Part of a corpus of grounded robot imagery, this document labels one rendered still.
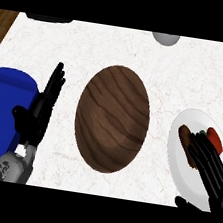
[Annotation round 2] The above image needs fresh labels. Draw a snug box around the blue tray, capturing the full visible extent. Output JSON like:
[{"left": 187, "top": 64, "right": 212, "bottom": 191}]
[{"left": 0, "top": 66, "right": 43, "bottom": 173}]

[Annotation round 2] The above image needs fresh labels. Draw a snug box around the grey round object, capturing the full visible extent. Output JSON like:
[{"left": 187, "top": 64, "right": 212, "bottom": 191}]
[{"left": 150, "top": 31, "right": 182, "bottom": 49}]

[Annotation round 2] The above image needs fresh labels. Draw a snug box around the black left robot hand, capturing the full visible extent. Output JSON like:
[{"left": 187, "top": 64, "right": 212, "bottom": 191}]
[{"left": 7, "top": 55, "right": 69, "bottom": 151}]

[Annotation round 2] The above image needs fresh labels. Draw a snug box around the red tomato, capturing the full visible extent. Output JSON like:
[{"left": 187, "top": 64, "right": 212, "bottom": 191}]
[{"left": 203, "top": 126, "right": 223, "bottom": 157}]

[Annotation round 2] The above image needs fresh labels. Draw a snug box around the black flat object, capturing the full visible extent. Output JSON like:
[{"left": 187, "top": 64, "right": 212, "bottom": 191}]
[{"left": 23, "top": 12, "right": 75, "bottom": 27}]

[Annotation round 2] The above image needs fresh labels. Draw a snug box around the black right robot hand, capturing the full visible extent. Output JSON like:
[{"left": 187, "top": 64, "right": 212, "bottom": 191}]
[{"left": 173, "top": 129, "right": 223, "bottom": 215}]

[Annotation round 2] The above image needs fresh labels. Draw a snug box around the brown wooden bowl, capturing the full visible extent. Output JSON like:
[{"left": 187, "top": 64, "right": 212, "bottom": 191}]
[{"left": 67, "top": 59, "right": 158, "bottom": 180}]

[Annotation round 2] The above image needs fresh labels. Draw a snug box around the brown sweet potato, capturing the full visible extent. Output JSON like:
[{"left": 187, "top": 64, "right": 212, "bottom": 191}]
[{"left": 172, "top": 124, "right": 204, "bottom": 171}]

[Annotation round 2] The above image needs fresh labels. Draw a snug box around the white plate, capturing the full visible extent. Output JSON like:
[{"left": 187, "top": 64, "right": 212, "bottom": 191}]
[{"left": 157, "top": 105, "right": 223, "bottom": 215}]

